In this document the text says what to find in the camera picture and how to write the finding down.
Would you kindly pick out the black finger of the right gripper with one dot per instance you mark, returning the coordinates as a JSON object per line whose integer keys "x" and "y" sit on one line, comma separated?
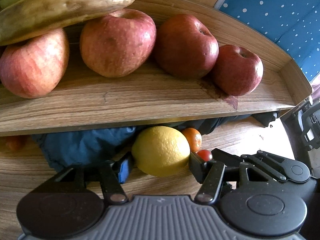
{"x": 228, "y": 159}

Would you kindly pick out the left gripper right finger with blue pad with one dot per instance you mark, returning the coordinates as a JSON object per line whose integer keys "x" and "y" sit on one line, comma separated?
{"x": 210, "y": 175}

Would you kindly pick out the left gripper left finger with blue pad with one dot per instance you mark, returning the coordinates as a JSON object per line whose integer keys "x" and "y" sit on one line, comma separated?
{"x": 112, "y": 175}

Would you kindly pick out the small tangerine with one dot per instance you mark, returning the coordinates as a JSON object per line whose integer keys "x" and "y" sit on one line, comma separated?
{"x": 194, "y": 138}

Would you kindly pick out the yellow lemon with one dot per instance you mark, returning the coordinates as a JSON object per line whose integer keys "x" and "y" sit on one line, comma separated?
{"x": 161, "y": 151}

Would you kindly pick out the cherry tomato near lemon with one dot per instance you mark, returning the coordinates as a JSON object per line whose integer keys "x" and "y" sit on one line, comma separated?
{"x": 206, "y": 155}

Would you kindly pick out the dark blue quilted jacket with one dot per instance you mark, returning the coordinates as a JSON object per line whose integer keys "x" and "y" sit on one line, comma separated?
{"x": 64, "y": 149}

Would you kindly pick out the wooden shelf riser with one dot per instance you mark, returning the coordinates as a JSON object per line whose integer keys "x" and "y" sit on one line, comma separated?
{"x": 86, "y": 100}

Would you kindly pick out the dark red apple rightmost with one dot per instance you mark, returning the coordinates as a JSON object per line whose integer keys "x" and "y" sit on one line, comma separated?
{"x": 237, "y": 71}

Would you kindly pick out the dark red apple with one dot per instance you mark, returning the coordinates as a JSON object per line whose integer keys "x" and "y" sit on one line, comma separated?
{"x": 237, "y": 71}
{"x": 185, "y": 47}

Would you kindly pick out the cherry tomato under shelf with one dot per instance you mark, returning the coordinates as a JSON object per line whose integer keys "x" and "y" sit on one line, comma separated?
{"x": 16, "y": 143}

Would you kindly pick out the blue starry fabric wardrobe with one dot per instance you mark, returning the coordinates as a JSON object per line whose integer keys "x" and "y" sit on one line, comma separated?
{"x": 291, "y": 24}

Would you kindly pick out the pale red apple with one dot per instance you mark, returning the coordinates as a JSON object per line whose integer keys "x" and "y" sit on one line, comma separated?
{"x": 32, "y": 69}
{"x": 117, "y": 44}

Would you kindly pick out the pale red apple leftmost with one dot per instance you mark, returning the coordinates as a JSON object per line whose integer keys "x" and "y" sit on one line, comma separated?
{"x": 32, "y": 69}

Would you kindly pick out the banana bunch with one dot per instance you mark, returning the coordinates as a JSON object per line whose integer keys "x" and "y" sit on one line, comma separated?
{"x": 26, "y": 19}

